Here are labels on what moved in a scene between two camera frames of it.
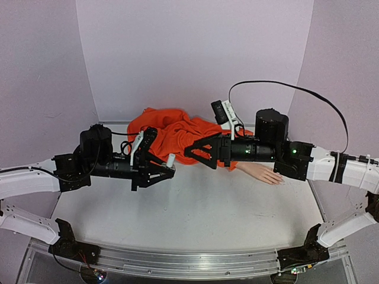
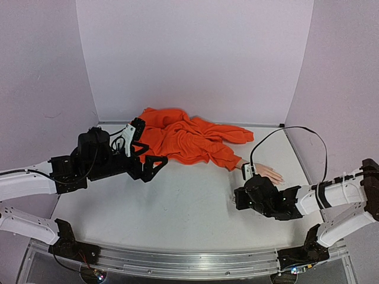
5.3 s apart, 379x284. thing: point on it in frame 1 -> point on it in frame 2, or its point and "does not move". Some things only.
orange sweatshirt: [176, 130] does not move
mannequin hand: [260, 172] does not move
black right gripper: [223, 149] -> [240, 198]
